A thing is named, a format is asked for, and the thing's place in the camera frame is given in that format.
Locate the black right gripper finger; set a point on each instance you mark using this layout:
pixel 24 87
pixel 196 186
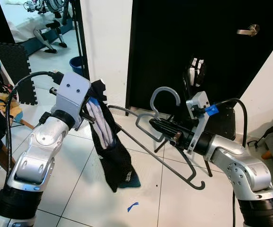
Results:
pixel 165 133
pixel 165 123

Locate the grey plastic clothes hanger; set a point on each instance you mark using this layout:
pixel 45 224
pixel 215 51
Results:
pixel 165 88

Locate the black Petronas t-shirt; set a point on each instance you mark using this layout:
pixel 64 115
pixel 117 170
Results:
pixel 115 161

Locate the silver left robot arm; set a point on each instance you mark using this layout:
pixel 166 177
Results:
pixel 37 151

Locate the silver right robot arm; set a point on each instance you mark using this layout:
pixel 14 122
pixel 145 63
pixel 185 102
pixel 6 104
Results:
pixel 245 165

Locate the blue bucket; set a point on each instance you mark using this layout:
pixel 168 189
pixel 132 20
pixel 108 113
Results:
pixel 76 66

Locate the black door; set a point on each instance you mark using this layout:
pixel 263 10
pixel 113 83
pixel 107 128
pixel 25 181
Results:
pixel 165 47

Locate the blue tape scrap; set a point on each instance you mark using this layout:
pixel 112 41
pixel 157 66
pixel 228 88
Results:
pixel 132 206

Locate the black foam mat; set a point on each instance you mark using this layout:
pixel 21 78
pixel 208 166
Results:
pixel 13 66

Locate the grey humanoid robot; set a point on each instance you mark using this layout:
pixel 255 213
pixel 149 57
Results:
pixel 41 34

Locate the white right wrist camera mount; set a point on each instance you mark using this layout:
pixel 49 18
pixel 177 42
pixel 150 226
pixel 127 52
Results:
pixel 198 101

